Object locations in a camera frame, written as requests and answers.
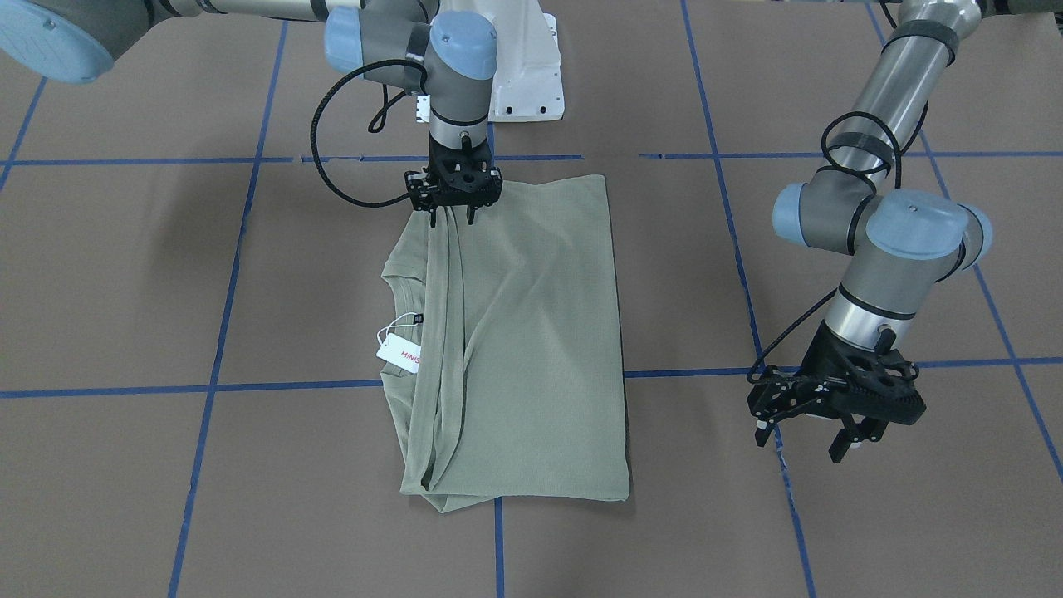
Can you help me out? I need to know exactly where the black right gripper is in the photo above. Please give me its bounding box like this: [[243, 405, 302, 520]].
[[404, 139, 502, 228]]

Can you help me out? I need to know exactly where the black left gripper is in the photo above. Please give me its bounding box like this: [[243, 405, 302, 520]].
[[747, 323, 926, 464]]

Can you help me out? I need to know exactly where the olive green long-sleeve shirt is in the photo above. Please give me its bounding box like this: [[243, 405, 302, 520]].
[[379, 174, 630, 513]]

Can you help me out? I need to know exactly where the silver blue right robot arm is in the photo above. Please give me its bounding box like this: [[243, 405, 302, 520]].
[[2, 1, 502, 221]]

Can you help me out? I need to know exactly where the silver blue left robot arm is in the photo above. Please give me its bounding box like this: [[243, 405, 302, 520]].
[[747, 1, 1061, 463]]

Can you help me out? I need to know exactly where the white red shirt hang tag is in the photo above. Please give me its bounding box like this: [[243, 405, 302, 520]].
[[375, 334, 422, 374]]

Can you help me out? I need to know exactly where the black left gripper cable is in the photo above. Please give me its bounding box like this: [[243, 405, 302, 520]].
[[747, 91, 931, 379]]

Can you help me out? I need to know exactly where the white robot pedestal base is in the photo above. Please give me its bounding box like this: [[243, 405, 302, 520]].
[[405, 1, 566, 136]]

